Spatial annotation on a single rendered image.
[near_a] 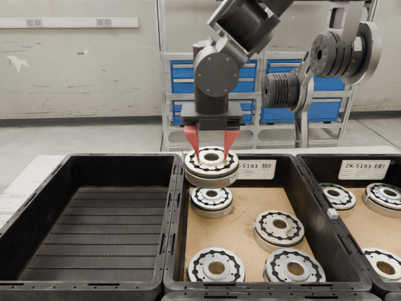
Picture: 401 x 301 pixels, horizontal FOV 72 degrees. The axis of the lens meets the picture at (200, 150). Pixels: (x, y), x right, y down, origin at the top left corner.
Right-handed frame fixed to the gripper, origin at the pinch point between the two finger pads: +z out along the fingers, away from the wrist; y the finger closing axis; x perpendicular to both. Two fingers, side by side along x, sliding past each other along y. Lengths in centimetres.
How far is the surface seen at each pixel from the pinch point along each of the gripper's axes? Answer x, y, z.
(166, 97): 179, -33, 47
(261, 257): -6.8, 9.9, 20.1
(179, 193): 1.3, -6.8, 9.9
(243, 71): 188, 31, 29
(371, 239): -1.7, 34.5, 20.7
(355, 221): 3.8, 33.7, 20.8
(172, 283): -20.0, -6.1, 9.5
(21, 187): 34, -67, 32
